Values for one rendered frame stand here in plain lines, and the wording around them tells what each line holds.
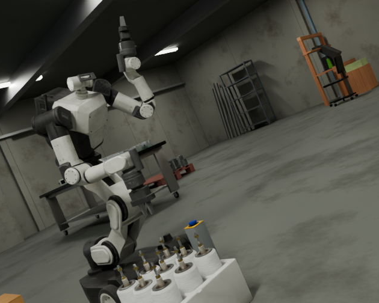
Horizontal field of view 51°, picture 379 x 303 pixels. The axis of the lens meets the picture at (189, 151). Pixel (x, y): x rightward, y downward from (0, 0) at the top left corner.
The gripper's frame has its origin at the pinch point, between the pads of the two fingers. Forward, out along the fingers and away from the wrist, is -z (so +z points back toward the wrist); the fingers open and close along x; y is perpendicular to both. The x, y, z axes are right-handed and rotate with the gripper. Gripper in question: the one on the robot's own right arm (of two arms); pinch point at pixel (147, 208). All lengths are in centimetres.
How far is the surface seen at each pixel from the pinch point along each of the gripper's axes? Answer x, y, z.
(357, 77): 66, 791, -14
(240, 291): 31, -8, -42
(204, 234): 13.2, 13.9, -22.5
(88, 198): -368, 364, -11
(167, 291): 18.0, -33.2, -24.3
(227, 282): 29.1, -11.8, -35.4
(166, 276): 9.4, -19.2, -24.3
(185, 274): 20.8, -23.1, -23.8
